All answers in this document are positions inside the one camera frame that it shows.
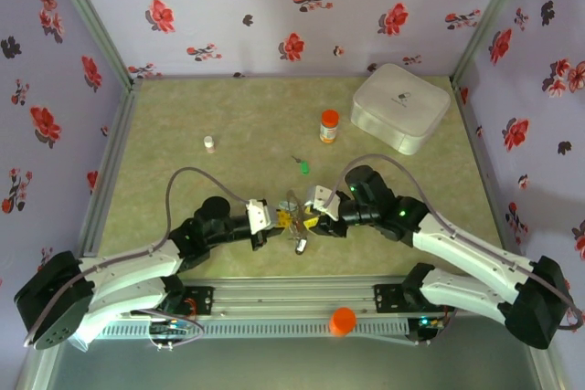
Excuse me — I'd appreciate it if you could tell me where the white square pill case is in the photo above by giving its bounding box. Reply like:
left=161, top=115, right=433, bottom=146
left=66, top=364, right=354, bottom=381
left=349, top=63, right=452, bottom=157

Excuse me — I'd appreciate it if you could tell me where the clear plastic bag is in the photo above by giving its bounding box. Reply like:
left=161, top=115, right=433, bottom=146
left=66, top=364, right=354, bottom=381
left=68, top=325, right=106, bottom=354

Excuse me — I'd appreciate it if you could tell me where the aluminium frame corner post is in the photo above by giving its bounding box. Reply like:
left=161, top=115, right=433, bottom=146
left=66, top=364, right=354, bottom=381
left=43, top=0, right=143, bottom=90
left=450, top=0, right=536, bottom=85

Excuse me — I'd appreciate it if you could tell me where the grey left arm cable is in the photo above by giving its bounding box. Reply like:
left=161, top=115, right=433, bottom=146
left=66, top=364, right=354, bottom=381
left=23, top=168, right=252, bottom=348

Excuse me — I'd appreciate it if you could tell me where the orange-lid pill bottle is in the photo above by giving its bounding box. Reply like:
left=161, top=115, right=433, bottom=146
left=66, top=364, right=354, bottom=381
left=318, top=109, right=342, bottom=144

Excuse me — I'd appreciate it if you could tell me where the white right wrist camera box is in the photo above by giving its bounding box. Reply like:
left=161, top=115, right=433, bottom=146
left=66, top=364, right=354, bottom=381
left=303, top=184, right=342, bottom=223

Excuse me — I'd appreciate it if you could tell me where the aluminium frame floor rail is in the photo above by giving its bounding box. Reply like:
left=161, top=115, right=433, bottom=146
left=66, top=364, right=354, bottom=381
left=76, top=81, right=143, bottom=258
left=450, top=79, right=508, bottom=249

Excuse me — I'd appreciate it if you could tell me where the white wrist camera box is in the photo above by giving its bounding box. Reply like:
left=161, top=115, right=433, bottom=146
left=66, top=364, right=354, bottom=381
left=303, top=184, right=342, bottom=223
left=245, top=199, right=281, bottom=234

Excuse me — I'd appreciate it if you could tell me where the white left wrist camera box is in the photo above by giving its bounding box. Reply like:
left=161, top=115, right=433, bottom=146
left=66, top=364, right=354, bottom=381
left=245, top=199, right=281, bottom=234

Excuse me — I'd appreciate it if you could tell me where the white slotted cable duct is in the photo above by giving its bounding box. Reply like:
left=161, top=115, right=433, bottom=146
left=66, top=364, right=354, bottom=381
left=98, top=319, right=410, bottom=340

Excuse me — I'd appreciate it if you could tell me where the orange plastic cap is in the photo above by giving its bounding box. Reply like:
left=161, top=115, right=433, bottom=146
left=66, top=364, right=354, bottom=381
left=328, top=306, right=357, bottom=339

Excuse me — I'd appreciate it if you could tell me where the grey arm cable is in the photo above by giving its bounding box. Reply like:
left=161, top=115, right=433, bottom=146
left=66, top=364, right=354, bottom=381
left=23, top=168, right=252, bottom=348
left=322, top=153, right=585, bottom=332

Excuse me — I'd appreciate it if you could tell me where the green circuit board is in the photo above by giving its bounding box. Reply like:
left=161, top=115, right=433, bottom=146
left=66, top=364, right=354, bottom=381
left=409, top=314, right=447, bottom=345
left=150, top=321, right=193, bottom=337

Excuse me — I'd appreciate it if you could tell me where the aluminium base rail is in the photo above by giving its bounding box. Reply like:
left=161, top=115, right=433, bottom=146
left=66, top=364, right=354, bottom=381
left=177, top=276, right=412, bottom=318

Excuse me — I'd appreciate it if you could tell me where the grey right arm cable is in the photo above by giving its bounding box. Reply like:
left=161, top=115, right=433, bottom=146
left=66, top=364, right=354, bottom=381
left=322, top=153, right=585, bottom=332

